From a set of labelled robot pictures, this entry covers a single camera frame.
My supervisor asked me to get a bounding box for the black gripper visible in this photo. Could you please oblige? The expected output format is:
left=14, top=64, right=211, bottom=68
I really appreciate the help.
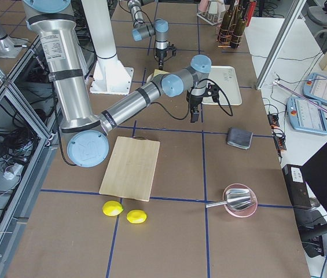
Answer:
left=188, top=89, right=205, bottom=123
left=155, top=48, right=167, bottom=69

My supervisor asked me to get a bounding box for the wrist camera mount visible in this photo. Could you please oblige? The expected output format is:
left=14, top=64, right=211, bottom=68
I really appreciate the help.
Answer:
left=167, top=43, right=177, bottom=57
left=205, top=83, right=220, bottom=103

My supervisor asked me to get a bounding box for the yellow lemon right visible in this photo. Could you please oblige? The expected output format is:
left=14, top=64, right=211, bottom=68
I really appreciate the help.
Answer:
left=126, top=210, right=147, bottom=224

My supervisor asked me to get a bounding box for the dark wine bottle left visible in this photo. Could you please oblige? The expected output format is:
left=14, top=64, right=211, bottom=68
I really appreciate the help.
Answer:
left=218, top=0, right=238, bottom=43

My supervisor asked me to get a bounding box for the white bear tray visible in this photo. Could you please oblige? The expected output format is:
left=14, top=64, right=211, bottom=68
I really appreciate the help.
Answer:
left=208, top=65, right=242, bottom=106

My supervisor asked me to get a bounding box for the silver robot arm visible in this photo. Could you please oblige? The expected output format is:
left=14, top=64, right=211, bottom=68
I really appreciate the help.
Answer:
left=127, top=0, right=175, bottom=70
left=23, top=1, right=212, bottom=167

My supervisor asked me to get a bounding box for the bread slice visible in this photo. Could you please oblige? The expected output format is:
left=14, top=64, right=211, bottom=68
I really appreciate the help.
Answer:
left=153, top=69, right=168, bottom=76

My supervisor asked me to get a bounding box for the yellow lemon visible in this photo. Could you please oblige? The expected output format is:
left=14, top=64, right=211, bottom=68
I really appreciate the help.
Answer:
left=102, top=200, right=124, bottom=217
left=126, top=210, right=147, bottom=224

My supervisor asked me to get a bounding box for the blue teach pendant far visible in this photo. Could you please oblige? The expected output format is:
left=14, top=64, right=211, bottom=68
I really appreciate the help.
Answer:
left=303, top=72, right=327, bottom=105

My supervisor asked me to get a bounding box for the dark wine bottle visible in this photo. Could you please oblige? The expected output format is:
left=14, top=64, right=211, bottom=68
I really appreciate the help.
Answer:
left=230, top=1, right=256, bottom=49
left=218, top=0, right=238, bottom=43

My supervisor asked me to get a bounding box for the copper wire bottle rack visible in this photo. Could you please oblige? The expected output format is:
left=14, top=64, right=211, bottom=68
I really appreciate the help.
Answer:
left=216, top=24, right=243, bottom=49

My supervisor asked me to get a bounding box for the aluminium frame post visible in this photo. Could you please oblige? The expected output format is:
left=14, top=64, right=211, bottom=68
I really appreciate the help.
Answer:
left=255, top=0, right=307, bottom=90

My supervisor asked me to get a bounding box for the yellow lemon left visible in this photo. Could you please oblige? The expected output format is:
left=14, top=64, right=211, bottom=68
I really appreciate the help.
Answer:
left=102, top=200, right=124, bottom=217

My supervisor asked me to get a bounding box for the metal scoop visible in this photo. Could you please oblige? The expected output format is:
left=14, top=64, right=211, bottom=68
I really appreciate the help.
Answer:
left=205, top=188, right=255, bottom=211

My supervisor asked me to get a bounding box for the dark wine bottle right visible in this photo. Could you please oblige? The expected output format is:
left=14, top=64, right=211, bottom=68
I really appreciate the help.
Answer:
left=230, top=1, right=256, bottom=49

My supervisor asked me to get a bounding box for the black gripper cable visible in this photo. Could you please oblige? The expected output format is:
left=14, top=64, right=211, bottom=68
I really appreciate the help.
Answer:
left=151, top=83, right=235, bottom=120

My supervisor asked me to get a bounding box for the grey folded cloth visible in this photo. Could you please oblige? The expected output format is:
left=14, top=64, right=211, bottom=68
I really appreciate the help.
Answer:
left=226, top=127, right=253, bottom=149

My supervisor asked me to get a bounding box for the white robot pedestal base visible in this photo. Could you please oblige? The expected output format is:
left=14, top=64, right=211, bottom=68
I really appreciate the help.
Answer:
left=82, top=0, right=134, bottom=95

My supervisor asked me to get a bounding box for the pink bowl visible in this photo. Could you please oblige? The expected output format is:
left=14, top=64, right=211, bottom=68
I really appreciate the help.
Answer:
left=222, top=184, right=258, bottom=218

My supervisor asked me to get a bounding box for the wooden cutting board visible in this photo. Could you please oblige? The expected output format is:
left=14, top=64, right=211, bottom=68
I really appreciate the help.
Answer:
left=99, top=136, right=160, bottom=202

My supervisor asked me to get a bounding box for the black box device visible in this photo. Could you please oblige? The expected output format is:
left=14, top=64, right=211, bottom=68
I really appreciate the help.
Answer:
left=282, top=164, right=311, bottom=210

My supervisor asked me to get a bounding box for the blue teach pendant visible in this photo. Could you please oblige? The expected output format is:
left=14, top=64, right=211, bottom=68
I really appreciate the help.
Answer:
left=286, top=96, right=327, bottom=136
left=303, top=72, right=327, bottom=105

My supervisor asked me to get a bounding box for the blue teach pendant near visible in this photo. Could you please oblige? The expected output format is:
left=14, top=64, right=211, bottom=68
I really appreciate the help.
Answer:
left=286, top=96, right=327, bottom=136

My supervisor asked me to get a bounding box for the white round plate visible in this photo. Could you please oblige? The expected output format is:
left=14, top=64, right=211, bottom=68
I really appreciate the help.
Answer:
left=146, top=73, right=155, bottom=82

